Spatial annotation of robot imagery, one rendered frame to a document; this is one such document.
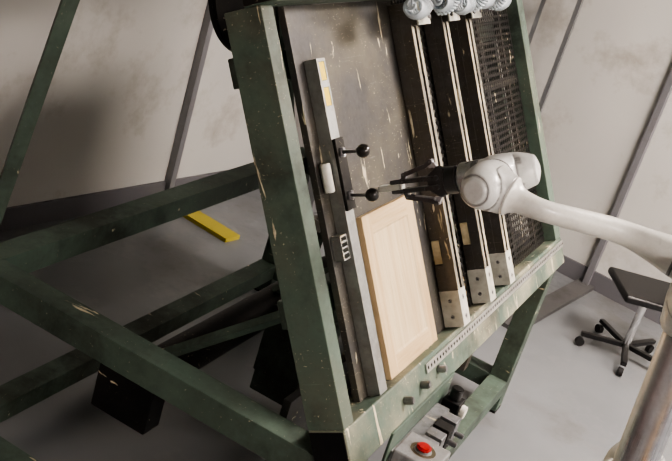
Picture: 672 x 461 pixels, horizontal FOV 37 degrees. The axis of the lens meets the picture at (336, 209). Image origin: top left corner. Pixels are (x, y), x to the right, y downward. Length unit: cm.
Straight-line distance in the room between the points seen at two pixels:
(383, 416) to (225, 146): 364
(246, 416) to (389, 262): 63
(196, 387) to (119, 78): 279
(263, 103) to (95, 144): 300
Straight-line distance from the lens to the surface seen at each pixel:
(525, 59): 447
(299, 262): 257
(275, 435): 278
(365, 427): 277
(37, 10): 490
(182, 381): 289
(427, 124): 328
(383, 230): 301
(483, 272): 362
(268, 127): 253
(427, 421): 317
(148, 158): 580
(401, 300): 309
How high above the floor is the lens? 233
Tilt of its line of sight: 21 degrees down
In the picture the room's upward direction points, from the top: 17 degrees clockwise
